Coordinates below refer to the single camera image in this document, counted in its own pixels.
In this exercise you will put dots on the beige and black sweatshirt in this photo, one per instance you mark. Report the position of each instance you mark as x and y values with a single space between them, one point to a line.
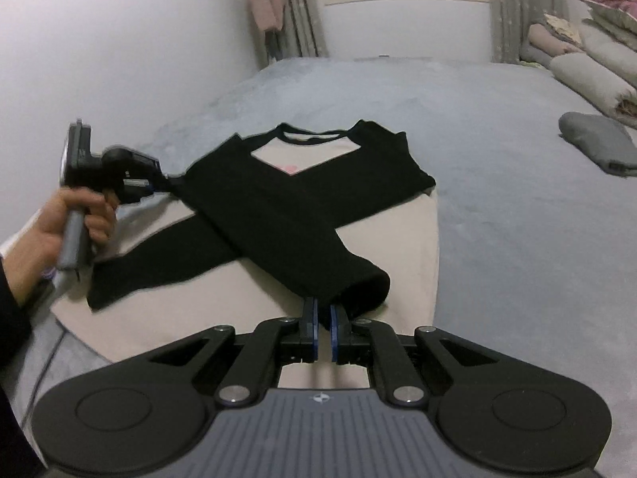
278 199

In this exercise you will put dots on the folded grey clothes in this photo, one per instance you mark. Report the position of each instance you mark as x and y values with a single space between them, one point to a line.
594 142

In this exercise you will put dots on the person's left hand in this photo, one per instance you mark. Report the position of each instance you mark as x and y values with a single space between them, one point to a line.
47 229

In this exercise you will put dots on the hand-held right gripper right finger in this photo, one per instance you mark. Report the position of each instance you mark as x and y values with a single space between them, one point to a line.
334 333

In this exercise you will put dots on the person's left forearm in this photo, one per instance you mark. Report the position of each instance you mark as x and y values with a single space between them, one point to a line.
10 318

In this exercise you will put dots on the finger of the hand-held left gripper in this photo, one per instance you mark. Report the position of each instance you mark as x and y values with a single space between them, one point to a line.
137 191

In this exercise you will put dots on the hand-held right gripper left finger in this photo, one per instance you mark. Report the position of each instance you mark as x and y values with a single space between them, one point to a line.
313 331

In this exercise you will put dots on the grey patterned curtain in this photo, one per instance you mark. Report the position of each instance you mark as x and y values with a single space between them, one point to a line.
303 10
510 10

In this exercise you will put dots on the small grey rolled quilt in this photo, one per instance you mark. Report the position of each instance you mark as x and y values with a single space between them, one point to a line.
535 55

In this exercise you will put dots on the grey-green folded quilt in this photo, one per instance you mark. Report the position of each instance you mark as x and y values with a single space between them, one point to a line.
617 15

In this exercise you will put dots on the pink-beige rolled quilt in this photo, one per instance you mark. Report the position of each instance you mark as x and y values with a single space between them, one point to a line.
547 40

